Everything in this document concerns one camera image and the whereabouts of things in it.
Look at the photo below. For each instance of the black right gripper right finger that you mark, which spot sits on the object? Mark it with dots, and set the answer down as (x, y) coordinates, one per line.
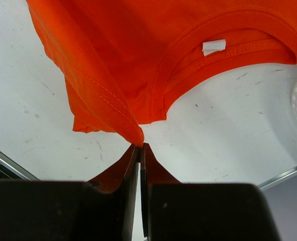
(172, 210)

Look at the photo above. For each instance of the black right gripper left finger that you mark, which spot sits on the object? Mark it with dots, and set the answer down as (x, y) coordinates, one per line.
(99, 209)

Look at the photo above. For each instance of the orange t-shirt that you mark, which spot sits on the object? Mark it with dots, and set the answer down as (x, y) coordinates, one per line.
(126, 62)

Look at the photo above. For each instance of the aluminium frame rail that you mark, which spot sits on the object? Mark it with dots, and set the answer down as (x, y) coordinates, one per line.
(278, 179)

